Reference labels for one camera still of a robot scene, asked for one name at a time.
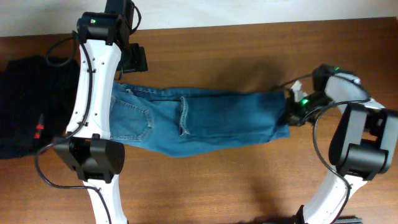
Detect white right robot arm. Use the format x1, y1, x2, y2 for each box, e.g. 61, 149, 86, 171
281, 65, 397, 224

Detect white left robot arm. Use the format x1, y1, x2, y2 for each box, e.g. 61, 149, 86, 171
53, 0, 148, 223

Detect black fabric bag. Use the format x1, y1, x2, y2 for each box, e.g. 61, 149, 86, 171
1, 55, 80, 159

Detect blue denim jeans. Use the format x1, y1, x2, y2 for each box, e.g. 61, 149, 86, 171
109, 83, 290, 157

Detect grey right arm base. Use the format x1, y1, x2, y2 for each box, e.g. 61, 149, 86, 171
264, 216, 364, 224

